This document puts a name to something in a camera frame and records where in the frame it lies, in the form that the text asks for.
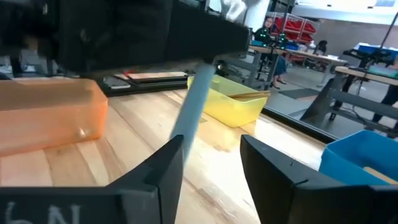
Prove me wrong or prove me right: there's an orange-handled silver spoon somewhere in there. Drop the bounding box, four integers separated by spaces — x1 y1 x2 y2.
363 166 398 185

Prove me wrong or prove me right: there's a dark floor mat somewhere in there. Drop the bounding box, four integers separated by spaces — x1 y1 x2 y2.
278 88 322 100

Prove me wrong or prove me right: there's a red bin shelf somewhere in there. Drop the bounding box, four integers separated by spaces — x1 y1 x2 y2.
267 11 321 44

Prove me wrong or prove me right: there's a blue-handled silver spoon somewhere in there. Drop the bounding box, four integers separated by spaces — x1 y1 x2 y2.
169 61 216 164

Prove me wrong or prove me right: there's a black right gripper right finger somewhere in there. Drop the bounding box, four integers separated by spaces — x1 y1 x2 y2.
239 134 398 224

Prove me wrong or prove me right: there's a blue background bin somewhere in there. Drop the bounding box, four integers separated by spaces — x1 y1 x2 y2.
357 42 398 60

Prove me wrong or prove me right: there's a yellow plastic bin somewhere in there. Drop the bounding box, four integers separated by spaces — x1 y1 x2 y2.
186 74 269 128

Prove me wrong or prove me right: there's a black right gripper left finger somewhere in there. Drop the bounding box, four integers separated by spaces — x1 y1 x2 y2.
0 134 185 224

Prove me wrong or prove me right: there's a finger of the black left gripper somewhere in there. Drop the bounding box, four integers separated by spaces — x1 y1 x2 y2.
170 0 250 65

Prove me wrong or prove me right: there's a teal plastic bin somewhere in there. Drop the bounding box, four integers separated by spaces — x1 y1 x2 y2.
318 129 398 187

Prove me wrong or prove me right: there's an orange plastic bin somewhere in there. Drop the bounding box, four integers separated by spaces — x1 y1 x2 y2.
0 77 109 158

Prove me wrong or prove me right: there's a wooden background table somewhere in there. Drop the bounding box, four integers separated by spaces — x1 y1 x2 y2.
300 65 398 139
245 45 349 90

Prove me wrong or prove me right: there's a person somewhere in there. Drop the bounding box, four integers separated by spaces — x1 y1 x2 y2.
254 15 289 90

